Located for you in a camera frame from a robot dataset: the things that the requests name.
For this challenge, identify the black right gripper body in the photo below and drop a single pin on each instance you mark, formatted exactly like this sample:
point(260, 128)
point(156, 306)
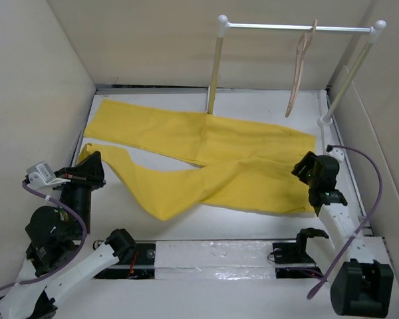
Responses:
point(310, 161)

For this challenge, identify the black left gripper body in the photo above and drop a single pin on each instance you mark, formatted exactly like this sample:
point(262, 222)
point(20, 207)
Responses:
point(78, 187)

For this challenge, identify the yellow trousers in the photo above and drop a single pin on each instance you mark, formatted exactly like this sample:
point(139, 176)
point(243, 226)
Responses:
point(171, 161)

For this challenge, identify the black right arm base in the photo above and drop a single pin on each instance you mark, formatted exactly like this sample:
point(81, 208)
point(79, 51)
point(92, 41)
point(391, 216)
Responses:
point(291, 259)

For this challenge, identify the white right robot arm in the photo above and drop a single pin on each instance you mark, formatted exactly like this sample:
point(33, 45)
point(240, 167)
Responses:
point(360, 285)

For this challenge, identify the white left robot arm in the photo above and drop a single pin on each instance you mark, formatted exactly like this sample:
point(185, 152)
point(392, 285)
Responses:
point(57, 232)

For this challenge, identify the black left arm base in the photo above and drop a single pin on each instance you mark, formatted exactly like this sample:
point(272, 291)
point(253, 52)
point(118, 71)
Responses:
point(141, 267)

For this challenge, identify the wooden clothes hanger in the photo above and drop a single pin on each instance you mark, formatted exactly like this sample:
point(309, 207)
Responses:
point(302, 47)

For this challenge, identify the white clothes rack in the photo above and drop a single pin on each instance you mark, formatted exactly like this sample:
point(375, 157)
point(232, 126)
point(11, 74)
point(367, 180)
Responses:
point(325, 121)

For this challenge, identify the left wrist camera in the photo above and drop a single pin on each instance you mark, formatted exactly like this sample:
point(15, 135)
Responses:
point(41, 176)

